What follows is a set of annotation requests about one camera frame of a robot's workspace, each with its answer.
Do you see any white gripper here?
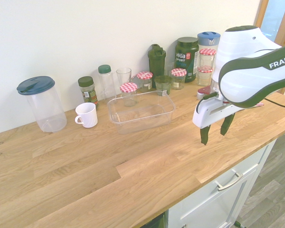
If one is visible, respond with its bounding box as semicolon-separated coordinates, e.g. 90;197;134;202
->
192;94;238;146

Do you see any clear rectangular plastic container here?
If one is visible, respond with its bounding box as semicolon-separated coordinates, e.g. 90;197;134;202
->
106;89;176;135

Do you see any empty glass jar gingham lid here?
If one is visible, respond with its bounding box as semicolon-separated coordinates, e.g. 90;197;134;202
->
119;83;138;107
199;48;217;69
196;66;214;86

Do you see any labelled glass jar gingham lid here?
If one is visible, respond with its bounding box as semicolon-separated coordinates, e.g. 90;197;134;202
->
171;68;187;90
136;71;154;93

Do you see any dark green lidded jar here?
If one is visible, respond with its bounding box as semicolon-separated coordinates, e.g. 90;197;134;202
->
154;75;173;97

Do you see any dark Vega protein tub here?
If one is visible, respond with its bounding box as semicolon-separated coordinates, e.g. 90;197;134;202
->
175;37;200;83

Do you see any dark green shaker bottle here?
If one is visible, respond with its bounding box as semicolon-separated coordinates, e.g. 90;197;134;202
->
147;44;167;90

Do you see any tall clear blue-lidded canister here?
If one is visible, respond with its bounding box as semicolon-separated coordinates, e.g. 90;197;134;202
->
197;31;221;69

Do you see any clear drinking glass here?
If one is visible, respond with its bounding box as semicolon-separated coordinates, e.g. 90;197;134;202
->
116;67;133;86

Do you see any clear bottle with green cap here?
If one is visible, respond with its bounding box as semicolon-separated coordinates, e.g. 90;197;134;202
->
97;64;117;102

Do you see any wooden framed glass door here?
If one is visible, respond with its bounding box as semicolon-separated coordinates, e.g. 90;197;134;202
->
255;0;285;98

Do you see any white ceramic mug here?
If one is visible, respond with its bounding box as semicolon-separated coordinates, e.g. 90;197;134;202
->
75;102;98;129

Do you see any spice jar with dark lid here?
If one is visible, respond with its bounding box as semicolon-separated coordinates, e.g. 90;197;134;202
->
77;76;100;110

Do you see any large clear blue-lidded canister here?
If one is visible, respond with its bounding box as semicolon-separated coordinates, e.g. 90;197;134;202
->
16;76;67;133

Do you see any metal cabinet drawer handle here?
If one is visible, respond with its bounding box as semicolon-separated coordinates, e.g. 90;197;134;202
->
217;172;243;192

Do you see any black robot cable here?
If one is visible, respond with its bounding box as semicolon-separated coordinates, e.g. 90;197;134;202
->
263;97;285;109

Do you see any white drawer with metal handle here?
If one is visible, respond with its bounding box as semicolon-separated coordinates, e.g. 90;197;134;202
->
167;139;278;228

